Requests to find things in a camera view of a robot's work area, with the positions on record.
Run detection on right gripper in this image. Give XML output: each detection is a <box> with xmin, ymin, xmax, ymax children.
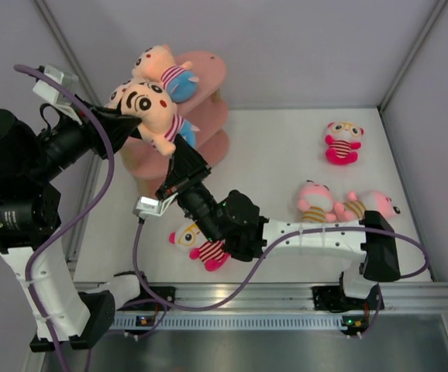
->
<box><xmin>156</xmin><ymin>136</ymin><xmax>225</xmax><ymax>246</ymax></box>

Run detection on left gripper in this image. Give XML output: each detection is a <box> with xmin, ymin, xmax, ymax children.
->
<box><xmin>23</xmin><ymin>93</ymin><xmax>140</xmax><ymax>181</ymax></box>

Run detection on black-haired boy doll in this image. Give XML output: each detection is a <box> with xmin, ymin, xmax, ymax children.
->
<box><xmin>119</xmin><ymin>81</ymin><xmax>199</xmax><ymax>156</ymax></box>

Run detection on peach pig toy blue shorts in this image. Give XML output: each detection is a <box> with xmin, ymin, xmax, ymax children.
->
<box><xmin>132</xmin><ymin>44</ymin><xmax>199</xmax><ymax>103</ymax></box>

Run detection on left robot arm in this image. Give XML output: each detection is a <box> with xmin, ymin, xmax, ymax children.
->
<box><xmin>0</xmin><ymin>106</ymin><xmax>140</xmax><ymax>352</ymax></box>

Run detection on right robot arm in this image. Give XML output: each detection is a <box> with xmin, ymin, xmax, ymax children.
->
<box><xmin>156</xmin><ymin>136</ymin><xmax>401</xmax><ymax>308</ymax></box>

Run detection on white panda toy yellow glasses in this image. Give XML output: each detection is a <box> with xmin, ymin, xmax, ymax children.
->
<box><xmin>168</xmin><ymin>221</ymin><xmax>231</xmax><ymax>272</ymax></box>

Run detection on pink frog toy striped shirt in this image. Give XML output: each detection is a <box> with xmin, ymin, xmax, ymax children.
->
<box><xmin>296</xmin><ymin>180</ymin><xmax>336</xmax><ymax>223</ymax></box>

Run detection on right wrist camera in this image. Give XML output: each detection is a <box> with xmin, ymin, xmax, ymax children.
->
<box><xmin>133</xmin><ymin>195</ymin><xmax>177</xmax><ymax>219</ymax></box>

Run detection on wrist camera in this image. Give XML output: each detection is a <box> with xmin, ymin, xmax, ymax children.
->
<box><xmin>133</xmin><ymin>195</ymin><xmax>177</xmax><ymax>219</ymax></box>
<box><xmin>32</xmin><ymin>65</ymin><xmax>80</xmax><ymax>117</ymax></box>

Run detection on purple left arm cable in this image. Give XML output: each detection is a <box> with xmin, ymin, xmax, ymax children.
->
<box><xmin>13</xmin><ymin>64</ymin><xmax>171</xmax><ymax>372</ymax></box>

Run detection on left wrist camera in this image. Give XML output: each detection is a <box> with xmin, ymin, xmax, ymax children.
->
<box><xmin>32</xmin><ymin>65</ymin><xmax>80</xmax><ymax>117</ymax></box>

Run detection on white slotted cable duct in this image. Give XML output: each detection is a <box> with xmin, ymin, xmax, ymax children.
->
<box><xmin>111</xmin><ymin>314</ymin><xmax>365</xmax><ymax>331</ymax></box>

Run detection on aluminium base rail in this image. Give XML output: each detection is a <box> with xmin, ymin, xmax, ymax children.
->
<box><xmin>72</xmin><ymin>281</ymin><xmax>448</xmax><ymax>312</ymax></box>

